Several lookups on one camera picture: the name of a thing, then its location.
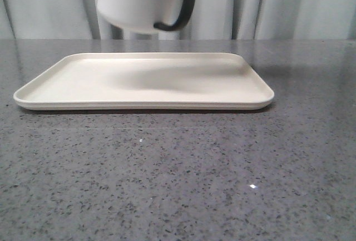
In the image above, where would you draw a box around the cream rectangular plastic tray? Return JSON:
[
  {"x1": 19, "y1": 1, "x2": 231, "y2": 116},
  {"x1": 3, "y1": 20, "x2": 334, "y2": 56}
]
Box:
[{"x1": 13, "y1": 52, "x2": 275, "y2": 110}]

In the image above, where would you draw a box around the white smiley mug black handle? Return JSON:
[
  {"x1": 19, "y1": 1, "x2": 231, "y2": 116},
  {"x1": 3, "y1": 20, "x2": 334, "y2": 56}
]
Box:
[{"x1": 97, "y1": 0, "x2": 195, "y2": 35}]

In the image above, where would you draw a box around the grey curtain left panel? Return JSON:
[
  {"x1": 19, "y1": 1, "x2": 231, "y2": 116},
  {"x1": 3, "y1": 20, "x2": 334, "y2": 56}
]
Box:
[{"x1": 1, "y1": 0, "x2": 266, "y2": 40}]

